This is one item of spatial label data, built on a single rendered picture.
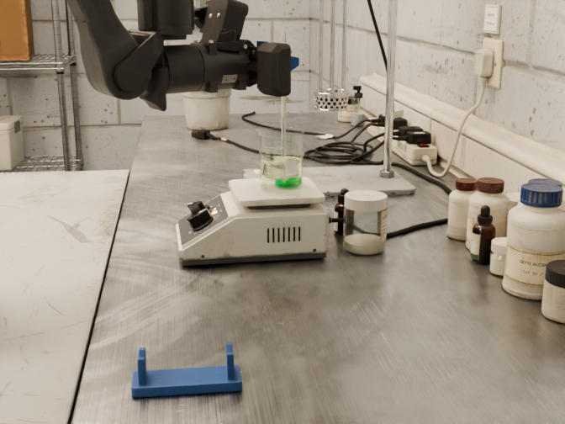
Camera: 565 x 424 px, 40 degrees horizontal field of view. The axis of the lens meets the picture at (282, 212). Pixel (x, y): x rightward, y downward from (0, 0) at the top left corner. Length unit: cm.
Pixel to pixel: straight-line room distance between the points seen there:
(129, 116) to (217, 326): 266
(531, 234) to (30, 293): 60
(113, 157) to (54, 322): 264
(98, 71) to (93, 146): 261
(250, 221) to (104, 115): 250
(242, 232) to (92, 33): 32
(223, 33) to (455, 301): 42
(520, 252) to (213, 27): 46
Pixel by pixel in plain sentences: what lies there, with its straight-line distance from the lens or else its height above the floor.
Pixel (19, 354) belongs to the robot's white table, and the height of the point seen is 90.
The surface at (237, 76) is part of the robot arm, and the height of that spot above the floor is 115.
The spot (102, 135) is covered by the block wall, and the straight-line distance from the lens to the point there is 349.
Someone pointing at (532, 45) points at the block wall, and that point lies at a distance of 137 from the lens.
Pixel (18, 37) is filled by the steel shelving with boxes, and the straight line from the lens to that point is 313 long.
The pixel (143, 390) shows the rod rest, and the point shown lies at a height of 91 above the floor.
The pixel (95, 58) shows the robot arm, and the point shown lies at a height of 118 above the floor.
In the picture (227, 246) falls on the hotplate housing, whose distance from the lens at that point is 102.
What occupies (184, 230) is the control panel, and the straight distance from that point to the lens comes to 108.
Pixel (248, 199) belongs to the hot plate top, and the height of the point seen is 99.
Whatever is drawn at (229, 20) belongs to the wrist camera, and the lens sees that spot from 97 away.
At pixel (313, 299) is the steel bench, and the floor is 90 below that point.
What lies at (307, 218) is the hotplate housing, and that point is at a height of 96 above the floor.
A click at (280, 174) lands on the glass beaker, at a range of 104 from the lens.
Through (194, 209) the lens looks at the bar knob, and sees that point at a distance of 110.
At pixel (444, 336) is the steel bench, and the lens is 85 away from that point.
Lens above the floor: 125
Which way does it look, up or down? 16 degrees down
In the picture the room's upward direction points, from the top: straight up
